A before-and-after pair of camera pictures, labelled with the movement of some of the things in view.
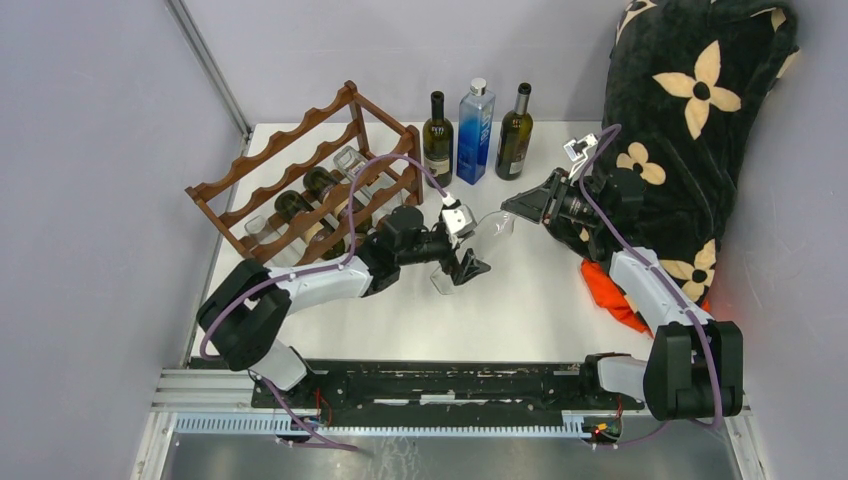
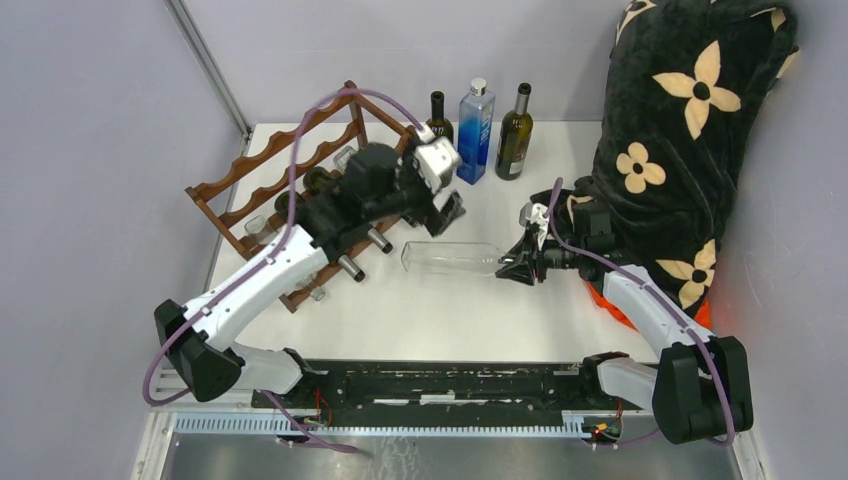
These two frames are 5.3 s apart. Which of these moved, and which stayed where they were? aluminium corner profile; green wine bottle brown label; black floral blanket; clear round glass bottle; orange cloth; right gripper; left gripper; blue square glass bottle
Moved: clear round glass bottle; left gripper; right gripper
Stayed: green wine bottle brown label; black floral blanket; blue square glass bottle; aluminium corner profile; orange cloth
